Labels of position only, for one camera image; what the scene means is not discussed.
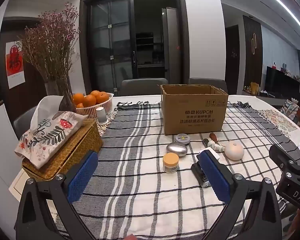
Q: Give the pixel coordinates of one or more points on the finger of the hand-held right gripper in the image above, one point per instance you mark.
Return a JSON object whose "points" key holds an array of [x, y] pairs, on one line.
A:
{"points": [[285, 156]]}

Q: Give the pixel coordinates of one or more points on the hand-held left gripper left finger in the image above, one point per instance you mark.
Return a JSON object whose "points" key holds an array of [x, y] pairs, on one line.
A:
{"points": [[82, 177]]}

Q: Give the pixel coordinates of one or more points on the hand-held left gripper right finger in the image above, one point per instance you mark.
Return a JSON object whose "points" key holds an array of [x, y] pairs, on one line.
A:
{"points": [[213, 177]]}

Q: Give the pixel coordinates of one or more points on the black metal clip tool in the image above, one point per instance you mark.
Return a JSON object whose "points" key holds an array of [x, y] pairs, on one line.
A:
{"points": [[197, 172]]}

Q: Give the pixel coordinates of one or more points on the white robot figurine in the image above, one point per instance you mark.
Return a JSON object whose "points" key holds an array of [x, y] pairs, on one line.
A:
{"points": [[215, 145]]}

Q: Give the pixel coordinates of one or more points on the round cream ceramic ball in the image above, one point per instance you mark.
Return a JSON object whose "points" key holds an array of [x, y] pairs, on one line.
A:
{"points": [[234, 151]]}

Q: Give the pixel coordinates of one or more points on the oval stainless steel soap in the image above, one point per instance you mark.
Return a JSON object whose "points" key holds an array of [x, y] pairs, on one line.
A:
{"points": [[176, 150]]}

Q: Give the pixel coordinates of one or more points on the brown cardboard box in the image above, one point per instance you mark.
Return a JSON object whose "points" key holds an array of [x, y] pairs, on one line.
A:
{"points": [[195, 115]]}

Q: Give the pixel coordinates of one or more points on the white flat rectangular item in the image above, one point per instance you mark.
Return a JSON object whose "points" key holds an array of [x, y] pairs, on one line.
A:
{"points": [[214, 153]]}

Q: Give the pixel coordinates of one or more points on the woven wicker tissue box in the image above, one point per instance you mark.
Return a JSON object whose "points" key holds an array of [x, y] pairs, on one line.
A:
{"points": [[75, 146]]}

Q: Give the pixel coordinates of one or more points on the floral patterned cloth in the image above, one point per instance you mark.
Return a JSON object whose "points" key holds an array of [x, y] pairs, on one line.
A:
{"points": [[277, 121]]}

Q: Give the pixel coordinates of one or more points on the floral cushion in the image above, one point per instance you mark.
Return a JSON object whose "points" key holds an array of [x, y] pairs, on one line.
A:
{"points": [[293, 111]]}

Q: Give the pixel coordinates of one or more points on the small jar with yellow lid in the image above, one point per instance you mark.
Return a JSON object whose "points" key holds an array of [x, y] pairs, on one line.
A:
{"points": [[170, 163]]}

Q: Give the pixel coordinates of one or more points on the round silver tin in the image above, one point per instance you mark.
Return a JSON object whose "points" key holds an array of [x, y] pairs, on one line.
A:
{"points": [[182, 139]]}

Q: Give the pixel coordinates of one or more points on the floral fabric tissue cover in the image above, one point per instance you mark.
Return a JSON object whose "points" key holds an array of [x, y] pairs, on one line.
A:
{"points": [[47, 140]]}

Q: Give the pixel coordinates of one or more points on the low television cabinet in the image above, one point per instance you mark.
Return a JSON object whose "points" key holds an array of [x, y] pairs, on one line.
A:
{"points": [[270, 98]]}

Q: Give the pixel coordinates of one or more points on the grey white plaid tablecloth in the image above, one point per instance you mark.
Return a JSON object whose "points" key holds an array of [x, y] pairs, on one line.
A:
{"points": [[140, 192]]}

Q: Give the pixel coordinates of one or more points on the small white cylinder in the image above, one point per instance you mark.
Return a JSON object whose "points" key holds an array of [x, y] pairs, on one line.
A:
{"points": [[101, 116]]}

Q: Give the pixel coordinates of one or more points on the black television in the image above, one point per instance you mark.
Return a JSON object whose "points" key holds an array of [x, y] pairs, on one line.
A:
{"points": [[282, 82]]}

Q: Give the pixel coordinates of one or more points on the white ribbed fruit basket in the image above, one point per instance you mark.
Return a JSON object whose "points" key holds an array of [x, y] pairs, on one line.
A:
{"points": [[100, 108]]}

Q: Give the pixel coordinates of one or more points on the yellow paper bag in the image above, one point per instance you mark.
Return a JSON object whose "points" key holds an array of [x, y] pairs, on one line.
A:
{"points": [[255, 88]]}

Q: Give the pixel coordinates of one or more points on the pile of oranges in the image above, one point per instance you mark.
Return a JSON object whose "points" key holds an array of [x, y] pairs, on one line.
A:
{"points": [[89, 100]]}

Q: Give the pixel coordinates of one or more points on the white tissue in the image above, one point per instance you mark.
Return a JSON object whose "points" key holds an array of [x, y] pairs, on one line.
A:
{"points": [[46, 107]]}

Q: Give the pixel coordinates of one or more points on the grey dining chair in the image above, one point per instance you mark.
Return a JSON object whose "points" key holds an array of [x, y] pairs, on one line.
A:
{"points": [[142, 87], [207, 82], [23, 122]]}

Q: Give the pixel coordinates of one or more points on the glass vase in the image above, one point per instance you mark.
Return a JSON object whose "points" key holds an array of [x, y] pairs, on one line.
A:
{"points": [[58, 90]]}

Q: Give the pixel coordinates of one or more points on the dark wooden cabinet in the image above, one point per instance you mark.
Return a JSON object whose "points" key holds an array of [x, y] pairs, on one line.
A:
{"points": [[252, 50]]}

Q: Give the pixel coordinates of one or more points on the dark interior door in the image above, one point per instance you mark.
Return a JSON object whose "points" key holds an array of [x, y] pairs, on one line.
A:
{"points": [[232, 55]]}

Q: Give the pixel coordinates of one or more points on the dried purple flowers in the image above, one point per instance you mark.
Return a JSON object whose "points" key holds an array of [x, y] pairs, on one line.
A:
{"points": [[50, 45]]}

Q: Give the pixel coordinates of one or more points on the dark glass sliding door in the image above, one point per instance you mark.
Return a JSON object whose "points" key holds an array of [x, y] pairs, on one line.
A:
{"points": [[110, 42]]}

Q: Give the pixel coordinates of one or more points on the grey refrigerator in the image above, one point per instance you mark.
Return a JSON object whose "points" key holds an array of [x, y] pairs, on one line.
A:
{"points": [[171, 42]]}

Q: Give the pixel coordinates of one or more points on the red and white wall poster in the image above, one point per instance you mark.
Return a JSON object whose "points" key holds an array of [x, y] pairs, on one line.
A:
{"points": [[15, 65]]}

